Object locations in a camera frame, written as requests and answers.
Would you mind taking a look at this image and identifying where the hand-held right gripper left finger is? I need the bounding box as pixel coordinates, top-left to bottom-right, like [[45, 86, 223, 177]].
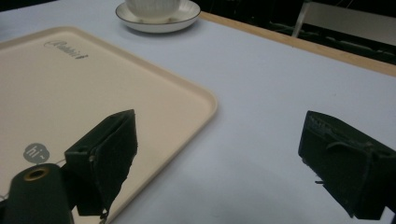
[[64, 108, 138, 217]]

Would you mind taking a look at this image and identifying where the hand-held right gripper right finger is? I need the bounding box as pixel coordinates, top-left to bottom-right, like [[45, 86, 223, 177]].
[[297, 109, 396, 221]]

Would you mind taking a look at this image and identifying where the beige plastic tray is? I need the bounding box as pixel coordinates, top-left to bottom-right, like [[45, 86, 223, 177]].
[[0, 25, 219, 224]]

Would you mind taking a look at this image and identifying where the metal stand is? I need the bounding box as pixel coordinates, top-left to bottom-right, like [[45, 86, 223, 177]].
[[290, 0, 312, 39]]

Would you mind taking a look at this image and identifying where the white saucer with dark rim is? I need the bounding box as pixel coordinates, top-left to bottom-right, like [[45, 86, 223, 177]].
[[115, 0, 202, 35]]

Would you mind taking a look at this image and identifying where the white ribbed cup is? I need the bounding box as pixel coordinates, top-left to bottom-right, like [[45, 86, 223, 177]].
[[124, 0, 182, 19]]

